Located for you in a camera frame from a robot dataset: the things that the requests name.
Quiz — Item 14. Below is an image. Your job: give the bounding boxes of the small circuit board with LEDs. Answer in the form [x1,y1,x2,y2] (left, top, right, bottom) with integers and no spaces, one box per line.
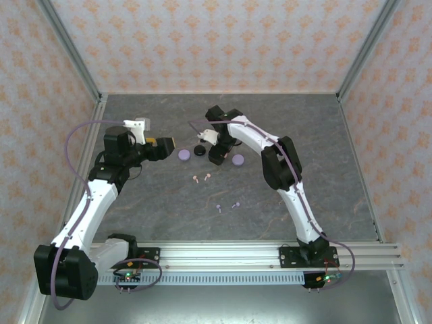
[114,269,143,284]
[315,272,342,284]

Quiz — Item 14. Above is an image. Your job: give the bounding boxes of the grey metal front plate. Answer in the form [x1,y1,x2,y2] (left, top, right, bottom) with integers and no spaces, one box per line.
[36,285,406,324]

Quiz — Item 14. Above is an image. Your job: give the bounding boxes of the aluminium table side rail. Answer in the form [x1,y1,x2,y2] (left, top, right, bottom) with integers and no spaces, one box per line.
[16,94,109,324]
[336,94,423,324]

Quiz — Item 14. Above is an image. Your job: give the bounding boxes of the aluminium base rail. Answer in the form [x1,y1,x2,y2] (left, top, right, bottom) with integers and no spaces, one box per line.
[90,240,406,271]

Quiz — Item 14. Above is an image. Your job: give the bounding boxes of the aluminium frame post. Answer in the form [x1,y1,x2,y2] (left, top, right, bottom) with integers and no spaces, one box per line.
[336,0,403,102]
[35,0,104,102]

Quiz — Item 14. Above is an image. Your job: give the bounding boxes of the white slotted cable duct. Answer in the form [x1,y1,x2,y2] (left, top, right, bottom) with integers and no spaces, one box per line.
[97,272,306,287]

